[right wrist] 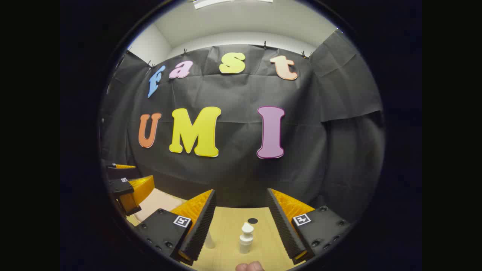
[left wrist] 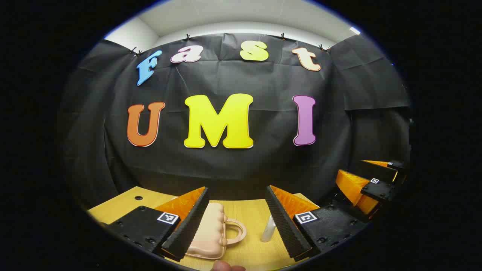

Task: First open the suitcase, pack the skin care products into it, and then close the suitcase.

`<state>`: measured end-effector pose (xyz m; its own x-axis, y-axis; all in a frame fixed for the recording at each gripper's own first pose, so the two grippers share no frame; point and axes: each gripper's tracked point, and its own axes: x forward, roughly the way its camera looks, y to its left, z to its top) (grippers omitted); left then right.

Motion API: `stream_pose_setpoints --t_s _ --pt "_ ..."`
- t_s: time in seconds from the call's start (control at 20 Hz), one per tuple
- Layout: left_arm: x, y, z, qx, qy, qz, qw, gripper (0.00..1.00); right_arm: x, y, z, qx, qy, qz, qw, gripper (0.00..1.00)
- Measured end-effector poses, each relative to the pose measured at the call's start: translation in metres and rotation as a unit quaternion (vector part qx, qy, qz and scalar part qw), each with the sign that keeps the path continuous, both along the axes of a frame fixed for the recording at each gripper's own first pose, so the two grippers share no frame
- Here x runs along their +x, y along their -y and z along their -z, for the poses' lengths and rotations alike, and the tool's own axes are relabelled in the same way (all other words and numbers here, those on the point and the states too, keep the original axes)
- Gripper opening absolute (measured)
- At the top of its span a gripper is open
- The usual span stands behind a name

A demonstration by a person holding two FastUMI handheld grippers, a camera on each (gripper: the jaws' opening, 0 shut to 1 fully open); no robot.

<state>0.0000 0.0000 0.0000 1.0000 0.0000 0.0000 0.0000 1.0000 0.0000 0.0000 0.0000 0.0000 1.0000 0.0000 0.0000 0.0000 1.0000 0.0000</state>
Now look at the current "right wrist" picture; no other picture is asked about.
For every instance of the ceiling light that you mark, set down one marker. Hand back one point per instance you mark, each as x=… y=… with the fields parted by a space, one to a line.
x=226 y=3

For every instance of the black round table grommet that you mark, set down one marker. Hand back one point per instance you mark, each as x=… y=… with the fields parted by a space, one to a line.
x=252 y=221

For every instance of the white pump bottle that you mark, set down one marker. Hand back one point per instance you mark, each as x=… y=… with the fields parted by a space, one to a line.
x=246 y=242

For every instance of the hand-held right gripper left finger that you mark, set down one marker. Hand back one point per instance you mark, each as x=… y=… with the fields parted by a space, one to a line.
x=203 y=226

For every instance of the beige suitcase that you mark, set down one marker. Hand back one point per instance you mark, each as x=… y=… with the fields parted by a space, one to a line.
x=158 y=201

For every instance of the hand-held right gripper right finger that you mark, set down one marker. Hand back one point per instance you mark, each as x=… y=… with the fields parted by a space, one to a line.
x=284 y=229

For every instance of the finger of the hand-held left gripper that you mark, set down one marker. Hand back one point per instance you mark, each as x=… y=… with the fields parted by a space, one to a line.
x=141 y=188
x=120 y=173

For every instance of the white tube bottle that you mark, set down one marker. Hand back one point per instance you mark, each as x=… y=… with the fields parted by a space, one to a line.
x=209 y=242

